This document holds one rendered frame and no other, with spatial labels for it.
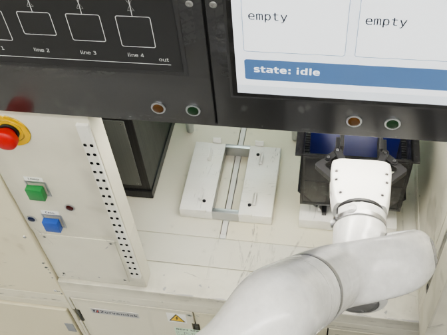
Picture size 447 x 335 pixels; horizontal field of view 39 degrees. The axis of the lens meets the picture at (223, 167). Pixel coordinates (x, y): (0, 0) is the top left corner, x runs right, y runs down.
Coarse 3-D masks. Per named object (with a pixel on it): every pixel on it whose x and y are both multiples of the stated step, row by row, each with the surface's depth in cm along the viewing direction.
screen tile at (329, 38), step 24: (264, 0) 71; (288, 0) 71; (312, 0) 70; (336, 0) 70; (264, 24) 74; (336, 24) 72; (264, 48) 77; (288, 48) 76; (312, 48) 76; (336, 48) 75
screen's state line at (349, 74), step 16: (256, 64) 79; (272, 64) 79; (288, 64) 78; (304, 64) 78; (320, 64) 77; (336, 64) 77; (352, 64) 77; (288, 80) 80; (304, 80) 80; (320, 80) 79; (336, 80) 79; (352, 80) 79; (368, 80) 78; (384, 80) 78; (400, 80) 77; (416, 80) 77; (432, 80) 76
